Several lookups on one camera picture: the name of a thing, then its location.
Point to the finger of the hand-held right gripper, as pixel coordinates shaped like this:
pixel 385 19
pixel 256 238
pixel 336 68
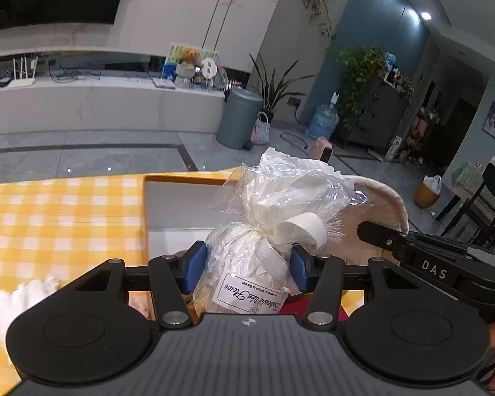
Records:
pixel 379 237

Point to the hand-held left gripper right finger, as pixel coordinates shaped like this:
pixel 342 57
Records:
pixel 299 270

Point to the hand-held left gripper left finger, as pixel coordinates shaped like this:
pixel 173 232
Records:
pixel 196 266

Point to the clear plastic gift bag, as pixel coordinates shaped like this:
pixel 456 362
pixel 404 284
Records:
pixel 272 198

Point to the white tissue paper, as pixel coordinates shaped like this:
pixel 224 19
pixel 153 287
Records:
pixel 20 301

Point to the orange wastebasket with white bag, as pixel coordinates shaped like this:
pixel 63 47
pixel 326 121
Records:
pixel 427 194

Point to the black chair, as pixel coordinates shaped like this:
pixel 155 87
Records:
pixel 493 189

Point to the green patterned table cover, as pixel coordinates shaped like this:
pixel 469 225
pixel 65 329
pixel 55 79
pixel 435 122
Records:
pixel 468 175

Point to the dark shelf with decorations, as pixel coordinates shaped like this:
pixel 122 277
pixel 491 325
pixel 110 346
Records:
pixel 427 136

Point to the dark grey cabinet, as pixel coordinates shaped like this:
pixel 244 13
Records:
pixel 385 115

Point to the blue water jug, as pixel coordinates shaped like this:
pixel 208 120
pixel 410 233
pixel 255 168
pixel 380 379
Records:
pixel 322 121

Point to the yellow checkered tablecloth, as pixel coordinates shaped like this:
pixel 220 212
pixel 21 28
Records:
pixel 66 222

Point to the pastel woven basket bag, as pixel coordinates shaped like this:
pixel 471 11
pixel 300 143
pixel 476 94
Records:
pixel 260 130

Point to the grey trash bin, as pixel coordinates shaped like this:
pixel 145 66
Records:
pixel 239 115

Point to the bushy green potted plant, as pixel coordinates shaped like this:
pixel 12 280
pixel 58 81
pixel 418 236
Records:
pixel 361 74

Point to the long-leaf potted plant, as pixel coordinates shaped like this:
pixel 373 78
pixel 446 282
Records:
pixel 272 90

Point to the grey stand under bear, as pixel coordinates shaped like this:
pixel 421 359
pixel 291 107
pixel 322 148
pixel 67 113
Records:
pixel 185 77

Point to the white marble television console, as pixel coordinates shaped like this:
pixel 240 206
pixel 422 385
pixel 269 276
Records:
pixel 86 107

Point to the white round desk fan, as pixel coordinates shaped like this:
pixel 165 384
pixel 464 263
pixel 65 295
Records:
pixel 209 68

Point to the brown teddy bear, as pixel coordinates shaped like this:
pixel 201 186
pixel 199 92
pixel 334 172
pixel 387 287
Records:
pixel 188 57

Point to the green printed board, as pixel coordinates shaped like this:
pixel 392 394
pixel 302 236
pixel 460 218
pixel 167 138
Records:
pixel 206 54

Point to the hanging vine plant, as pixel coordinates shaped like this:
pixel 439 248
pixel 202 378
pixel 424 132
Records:
pixel 313 2

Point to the white router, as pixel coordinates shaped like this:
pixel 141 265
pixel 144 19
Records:
pixel 22 80

